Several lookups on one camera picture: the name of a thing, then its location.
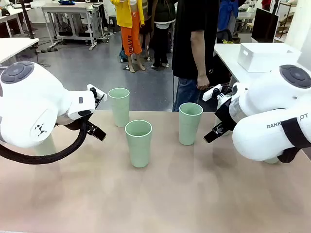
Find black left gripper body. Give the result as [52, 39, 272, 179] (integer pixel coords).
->
[57, 110, 92, 131]

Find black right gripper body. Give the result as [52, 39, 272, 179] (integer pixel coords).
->
[214, 97, 238, 133]

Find white plastic storage basket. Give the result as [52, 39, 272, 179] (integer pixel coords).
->
[237, 42, 303, 73]

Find person's left forearm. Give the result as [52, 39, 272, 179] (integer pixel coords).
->
[190, 46, 209, 78]

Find person's left hand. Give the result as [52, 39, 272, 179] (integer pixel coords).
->
[196, 75, 210, 91]

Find white side table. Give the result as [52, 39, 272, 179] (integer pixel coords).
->
[213, 43, 311, 84]

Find black office chair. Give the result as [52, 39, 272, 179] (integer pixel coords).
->
[217, 29, 233, 43]

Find person in black t-shirt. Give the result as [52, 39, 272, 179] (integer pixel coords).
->
[172, 0, 221, 112]

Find white height-adjustable table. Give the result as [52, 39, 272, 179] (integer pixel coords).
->
[0, 37, 39, 64]

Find black computer monitor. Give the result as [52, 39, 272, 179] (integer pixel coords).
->
[251, 7, 279, 44]

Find person in blue jacket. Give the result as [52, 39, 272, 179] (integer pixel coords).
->
[217, 0, 241, 32]

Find black stand pole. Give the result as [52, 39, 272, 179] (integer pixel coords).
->
[19, 0, 35, 39]

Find wooden shelf rack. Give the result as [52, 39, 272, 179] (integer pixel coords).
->
[276, 0, 296, 39]

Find person in yellow jacket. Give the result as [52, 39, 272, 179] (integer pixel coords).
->
[109, 0, 146, 73]

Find person in black clothes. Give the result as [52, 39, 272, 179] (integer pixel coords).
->
[147, 0, 177, 68]

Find white desk with clutter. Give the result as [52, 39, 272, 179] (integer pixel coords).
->
[0, 6, 32, 37]

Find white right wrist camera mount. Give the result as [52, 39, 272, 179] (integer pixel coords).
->
[202, 83, 231, 104]

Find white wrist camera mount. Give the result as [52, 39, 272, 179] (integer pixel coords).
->
[86, 83, 108, 110]
[202, 83, 231, 104]

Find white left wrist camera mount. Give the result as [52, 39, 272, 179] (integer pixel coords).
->
[86, 83, 108, 110]

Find black corrugated cable hose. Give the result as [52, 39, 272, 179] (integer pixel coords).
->
[0, 116, 88, 165]
[276, 117, 311, 164]

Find white metal-frame desk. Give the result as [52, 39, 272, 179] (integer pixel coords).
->
[41, 4, 99, 51]

